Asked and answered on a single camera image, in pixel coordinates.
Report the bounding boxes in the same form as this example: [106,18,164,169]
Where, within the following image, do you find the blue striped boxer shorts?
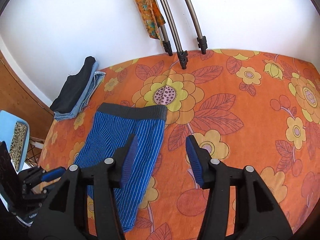
[74,103,167,232]

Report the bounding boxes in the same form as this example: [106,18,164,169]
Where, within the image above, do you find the leopard print pouch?
[9,122,28,171]

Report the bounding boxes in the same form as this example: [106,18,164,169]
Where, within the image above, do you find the light blue chair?
[1,110,44,173]

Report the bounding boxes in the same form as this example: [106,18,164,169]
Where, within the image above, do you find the black folded garment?
[50,56,96,114]

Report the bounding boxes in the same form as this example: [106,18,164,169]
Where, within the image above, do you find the wooden door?
[0,54,53,140]

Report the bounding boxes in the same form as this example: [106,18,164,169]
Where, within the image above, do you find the light blue folded jeans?
[54,61,105,121]

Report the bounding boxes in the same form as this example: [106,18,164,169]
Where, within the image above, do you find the orange floral bed sheet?
[40,49,319,239]

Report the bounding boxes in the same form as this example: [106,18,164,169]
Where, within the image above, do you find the orange patterned scarf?
[135,0,165,40]

